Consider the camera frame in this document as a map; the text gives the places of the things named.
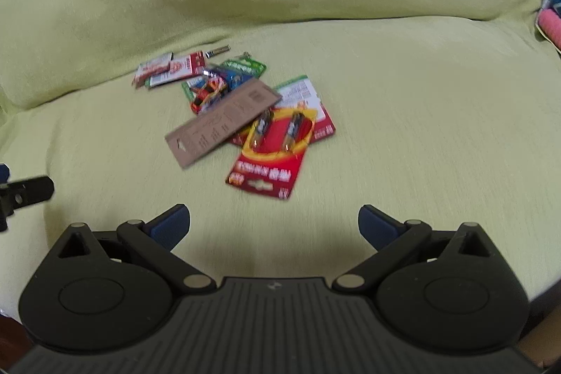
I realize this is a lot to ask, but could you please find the green sofa cover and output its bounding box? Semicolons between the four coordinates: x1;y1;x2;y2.
1;0;560;316

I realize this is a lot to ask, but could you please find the green battery pack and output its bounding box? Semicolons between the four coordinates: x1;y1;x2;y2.
181;56;268;102

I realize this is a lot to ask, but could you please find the red white card pack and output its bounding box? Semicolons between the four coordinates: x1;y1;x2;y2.
230;75;337;146

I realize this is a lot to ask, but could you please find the orange toy car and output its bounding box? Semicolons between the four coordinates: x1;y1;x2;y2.
190;71;229;115

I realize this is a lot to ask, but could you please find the red battery blister pack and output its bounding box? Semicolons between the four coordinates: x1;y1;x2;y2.
225;107;317;200

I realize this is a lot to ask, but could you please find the pink folded blanket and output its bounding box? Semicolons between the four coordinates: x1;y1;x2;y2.
536;8;561;51

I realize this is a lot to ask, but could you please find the brown cardboard card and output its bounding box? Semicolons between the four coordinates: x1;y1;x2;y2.
164;79;282;169

